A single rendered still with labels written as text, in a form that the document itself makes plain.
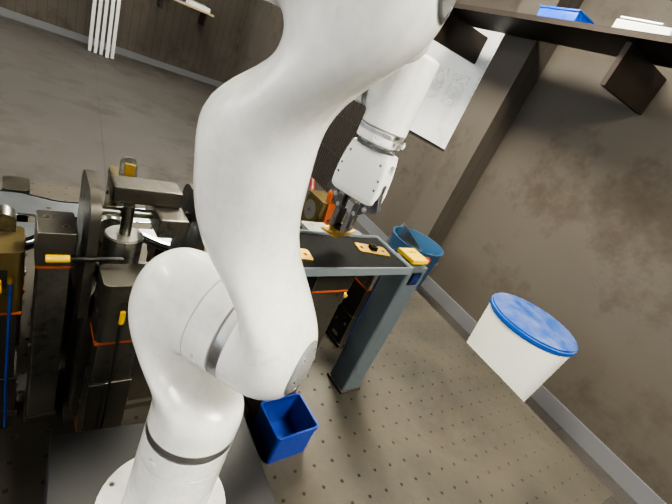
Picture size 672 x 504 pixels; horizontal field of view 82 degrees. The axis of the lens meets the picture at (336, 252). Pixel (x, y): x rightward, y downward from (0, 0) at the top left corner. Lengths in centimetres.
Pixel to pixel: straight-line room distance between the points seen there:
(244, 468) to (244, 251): 55
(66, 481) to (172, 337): 37
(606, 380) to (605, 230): 96
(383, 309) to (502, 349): 150
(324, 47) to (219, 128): 10
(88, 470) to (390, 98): 76
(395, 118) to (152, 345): 49
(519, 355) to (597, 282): 89
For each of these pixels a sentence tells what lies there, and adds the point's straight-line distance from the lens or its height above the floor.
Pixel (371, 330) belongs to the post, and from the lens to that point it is 105.
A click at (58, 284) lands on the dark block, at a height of 102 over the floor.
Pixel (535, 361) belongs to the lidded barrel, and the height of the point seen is 53.
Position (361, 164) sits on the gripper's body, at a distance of 71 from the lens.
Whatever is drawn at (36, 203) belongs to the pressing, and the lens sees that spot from 103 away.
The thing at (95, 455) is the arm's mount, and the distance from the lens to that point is 81.
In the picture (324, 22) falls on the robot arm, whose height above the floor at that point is 150.
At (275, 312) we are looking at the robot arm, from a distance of 39.
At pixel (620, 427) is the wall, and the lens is 314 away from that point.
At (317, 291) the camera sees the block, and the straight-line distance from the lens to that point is 78.
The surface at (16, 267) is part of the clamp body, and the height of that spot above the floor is 104.
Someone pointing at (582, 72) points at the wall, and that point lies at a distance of 345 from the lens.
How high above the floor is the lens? 149
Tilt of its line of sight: 24 degrees down
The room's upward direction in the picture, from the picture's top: 24 degrees clockwise
